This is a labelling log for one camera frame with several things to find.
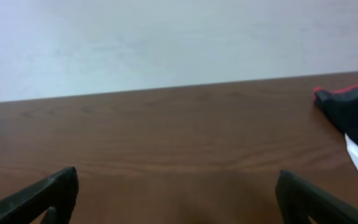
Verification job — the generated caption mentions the black garment with red waistband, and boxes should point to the black garment with red waistband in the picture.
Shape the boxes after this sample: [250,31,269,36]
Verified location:
[313,79,358,203]

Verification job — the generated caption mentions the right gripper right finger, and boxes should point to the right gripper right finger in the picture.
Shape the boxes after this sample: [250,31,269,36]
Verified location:
[275,170,358,224]

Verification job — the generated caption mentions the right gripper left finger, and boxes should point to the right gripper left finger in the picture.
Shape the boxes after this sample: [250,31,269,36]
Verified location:
[0,167,79,223]

